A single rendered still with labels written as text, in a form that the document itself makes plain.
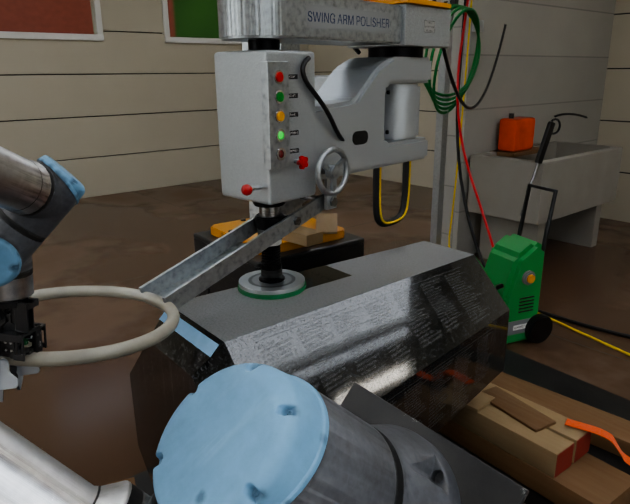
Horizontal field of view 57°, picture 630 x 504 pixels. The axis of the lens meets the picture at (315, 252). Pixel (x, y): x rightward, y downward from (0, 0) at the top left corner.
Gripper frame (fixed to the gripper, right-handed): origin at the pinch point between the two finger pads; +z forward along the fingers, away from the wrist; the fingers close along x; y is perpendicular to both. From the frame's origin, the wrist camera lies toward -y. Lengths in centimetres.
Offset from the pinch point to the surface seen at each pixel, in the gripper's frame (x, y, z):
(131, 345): 11.0, 21.7, -7.9
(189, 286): 44, 21, -11
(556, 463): 97, 135, 57
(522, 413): 119, 127, 51
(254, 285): 72, 31, -4
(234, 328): 47, 33, 0
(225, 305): 62, 25, 0
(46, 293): 36.8, -16.0, -6.8
